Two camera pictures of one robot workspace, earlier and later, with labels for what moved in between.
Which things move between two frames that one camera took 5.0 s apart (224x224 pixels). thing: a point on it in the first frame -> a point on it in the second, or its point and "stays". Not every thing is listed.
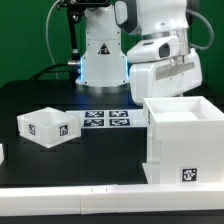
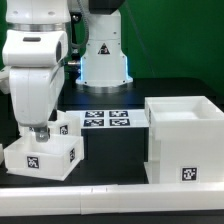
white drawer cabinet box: x=185 y=141 stays
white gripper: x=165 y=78 -> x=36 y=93
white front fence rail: x=100 y=199 stays
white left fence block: x=1 y=154 stays
